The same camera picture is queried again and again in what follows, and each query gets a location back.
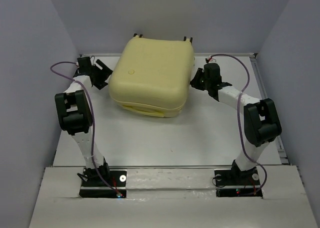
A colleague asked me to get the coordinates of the pale yellow hard-shell suitcase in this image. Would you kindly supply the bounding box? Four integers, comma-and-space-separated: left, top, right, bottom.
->
108, 34, 195, 118

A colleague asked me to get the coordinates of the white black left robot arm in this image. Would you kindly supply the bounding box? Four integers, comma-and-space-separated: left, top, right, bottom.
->
50, 56, 113, 188

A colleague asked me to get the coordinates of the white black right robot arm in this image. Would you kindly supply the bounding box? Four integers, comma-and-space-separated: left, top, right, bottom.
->
190, 63, 282, 186

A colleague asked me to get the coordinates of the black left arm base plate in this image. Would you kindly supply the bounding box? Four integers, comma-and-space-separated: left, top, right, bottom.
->
77, 169, 127, 198

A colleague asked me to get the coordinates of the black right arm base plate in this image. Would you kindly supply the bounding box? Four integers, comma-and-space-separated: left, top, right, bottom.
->
211, 168, 263, 198

